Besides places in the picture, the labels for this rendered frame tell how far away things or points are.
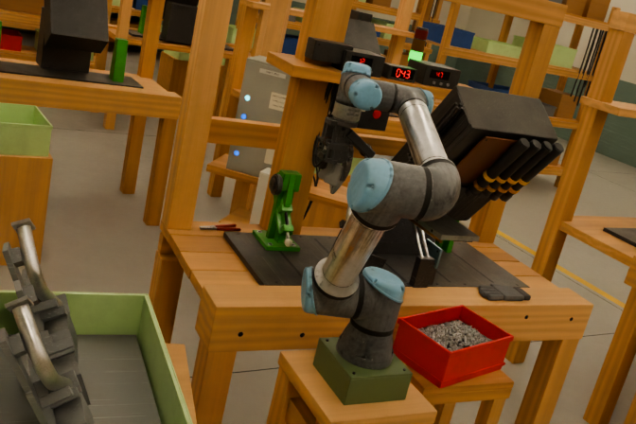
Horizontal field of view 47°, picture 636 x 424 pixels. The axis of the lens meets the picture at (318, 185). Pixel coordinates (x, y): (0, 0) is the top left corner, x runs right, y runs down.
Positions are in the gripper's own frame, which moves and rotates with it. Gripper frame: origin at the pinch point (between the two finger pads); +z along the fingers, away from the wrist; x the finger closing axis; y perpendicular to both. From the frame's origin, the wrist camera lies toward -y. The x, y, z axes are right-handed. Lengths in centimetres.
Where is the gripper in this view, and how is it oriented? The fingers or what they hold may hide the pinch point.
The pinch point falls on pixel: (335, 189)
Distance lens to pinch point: 202.9
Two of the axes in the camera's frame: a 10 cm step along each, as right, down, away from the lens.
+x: 4.2, 3.5, -8.4
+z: -2.2, 9.4, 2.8
